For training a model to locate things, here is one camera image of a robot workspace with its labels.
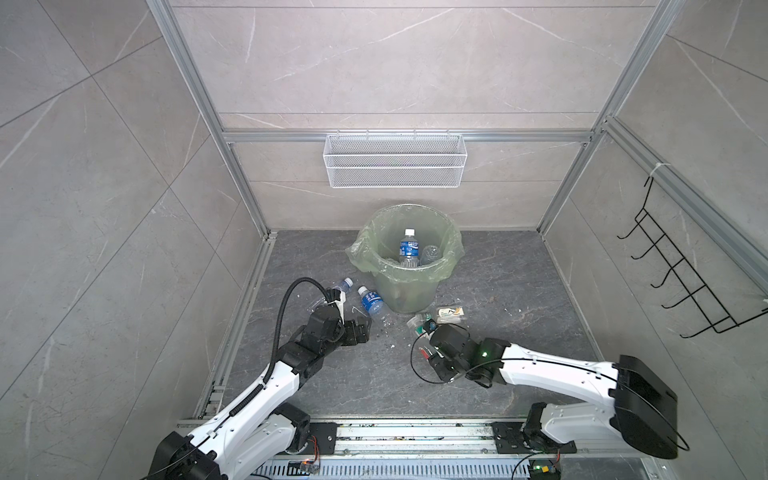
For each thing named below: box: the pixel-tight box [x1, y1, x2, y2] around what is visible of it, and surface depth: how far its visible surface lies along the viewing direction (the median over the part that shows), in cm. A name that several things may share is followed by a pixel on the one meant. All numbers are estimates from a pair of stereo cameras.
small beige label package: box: [438, 307, 465, 317], surface depth 92 cm
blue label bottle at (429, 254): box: [420, 245, 441, 265], surface depth 94 cm
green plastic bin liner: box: [345, 203, 465, 283], surface depth 87 cm
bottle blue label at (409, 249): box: [399, 228, 419, 268], surface depth 96 cm
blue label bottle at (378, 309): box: [357, 286, 393, 327], surface depth 95 cm
